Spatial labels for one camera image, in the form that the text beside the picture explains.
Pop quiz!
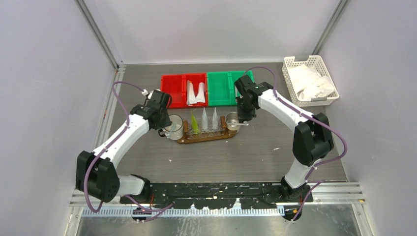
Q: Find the white toothbrush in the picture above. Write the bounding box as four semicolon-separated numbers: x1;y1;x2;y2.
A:
227;121;249;126
168;122;177;138

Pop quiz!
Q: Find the shiny metal cup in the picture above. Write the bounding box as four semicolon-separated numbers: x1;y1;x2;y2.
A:
225;112;240;134

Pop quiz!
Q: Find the white enamel mug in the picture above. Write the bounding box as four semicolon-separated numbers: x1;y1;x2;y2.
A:
158;114;183;141

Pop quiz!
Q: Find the grey toothpaste tube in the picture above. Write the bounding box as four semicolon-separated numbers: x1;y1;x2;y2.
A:
212;107;219;130

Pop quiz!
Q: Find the lime green toothpaste tube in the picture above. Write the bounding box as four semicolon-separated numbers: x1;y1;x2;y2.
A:
190;112;199;134

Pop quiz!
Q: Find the clear acrylic wooden rack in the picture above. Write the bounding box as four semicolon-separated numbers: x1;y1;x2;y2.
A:
183;116;226;140

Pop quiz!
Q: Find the brown oval wooden tray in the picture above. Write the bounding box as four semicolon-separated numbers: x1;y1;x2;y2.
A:
176;126;238;144

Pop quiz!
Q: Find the white toothpaste tube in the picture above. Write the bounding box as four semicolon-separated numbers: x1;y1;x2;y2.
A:
201;108;208;131
187;81;197;106
196;82;206;103

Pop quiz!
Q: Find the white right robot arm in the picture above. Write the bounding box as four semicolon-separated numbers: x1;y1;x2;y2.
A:
234;75;334;202

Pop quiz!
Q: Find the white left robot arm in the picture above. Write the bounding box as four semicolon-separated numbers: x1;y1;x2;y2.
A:
76;90;172;204

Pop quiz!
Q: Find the green plastic bin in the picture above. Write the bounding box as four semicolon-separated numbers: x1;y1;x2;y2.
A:
207;71;232;106
228;70;254;105

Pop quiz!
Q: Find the red plastic bin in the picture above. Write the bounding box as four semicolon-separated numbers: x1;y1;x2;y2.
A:
185;73;209;108
160;74;186;109

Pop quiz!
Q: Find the white crumpled cloth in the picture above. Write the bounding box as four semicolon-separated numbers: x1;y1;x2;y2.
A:
288;64;335;99

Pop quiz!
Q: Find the white perforated plastic basket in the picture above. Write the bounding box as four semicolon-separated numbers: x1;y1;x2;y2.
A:
282;55;339;107

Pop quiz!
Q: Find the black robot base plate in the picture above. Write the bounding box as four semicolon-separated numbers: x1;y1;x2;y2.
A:
120;182;312;209

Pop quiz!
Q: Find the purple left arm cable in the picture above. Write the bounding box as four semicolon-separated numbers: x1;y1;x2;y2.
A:
84;81;175;223

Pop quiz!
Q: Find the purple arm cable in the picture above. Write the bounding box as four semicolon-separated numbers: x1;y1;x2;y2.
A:
84;81;175;223
242;66;348;223

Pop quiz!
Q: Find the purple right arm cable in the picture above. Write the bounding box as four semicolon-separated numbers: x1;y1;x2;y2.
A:
242;66;348;223

